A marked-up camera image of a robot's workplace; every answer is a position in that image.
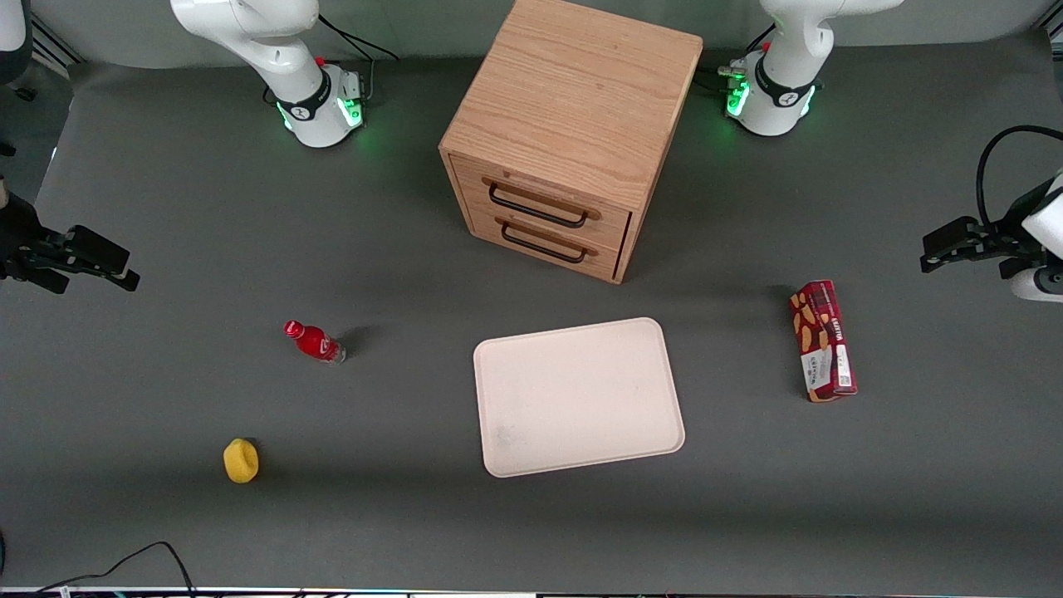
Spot red cookie box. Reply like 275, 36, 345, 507
788, 279, 858, 404

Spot cream rectangular tray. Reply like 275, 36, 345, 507
473, 316, 687, 479

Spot dark grey table mat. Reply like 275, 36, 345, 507
0, 29, 1063, 592

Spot yellow lemon toy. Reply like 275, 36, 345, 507
223, 438, 260, 484

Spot small red soda bottle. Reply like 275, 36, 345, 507
283, 320, 347, 365

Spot wooden drawer cabinet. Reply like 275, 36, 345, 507
438, 0, 705, 285

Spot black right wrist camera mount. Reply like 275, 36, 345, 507
0, 193, 141, 293

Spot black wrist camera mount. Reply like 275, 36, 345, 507
919, 216, 1036, 273
0, 193, 141, 293

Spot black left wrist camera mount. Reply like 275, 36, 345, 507
919, 216, 1036, 273

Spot grey metal frame rail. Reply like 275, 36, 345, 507
29, 15, 86, 69

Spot thin black table edge cable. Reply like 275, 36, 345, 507
33, 541, 197, 597

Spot black left arm base cables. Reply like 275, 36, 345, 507
698, 23, 778, 94

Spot black right arm base cable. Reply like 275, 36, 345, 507
264, 12, 400, 109

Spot wooden drawer with long handle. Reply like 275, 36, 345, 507
449, 154, 633, 250

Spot wooden drawer with short handle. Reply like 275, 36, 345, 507
462, 203, 629, 280

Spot short black drawer handle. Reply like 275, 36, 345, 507
500, 222, 588, 265

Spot long black drawer handle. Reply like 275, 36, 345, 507
487, 182, 590, 229

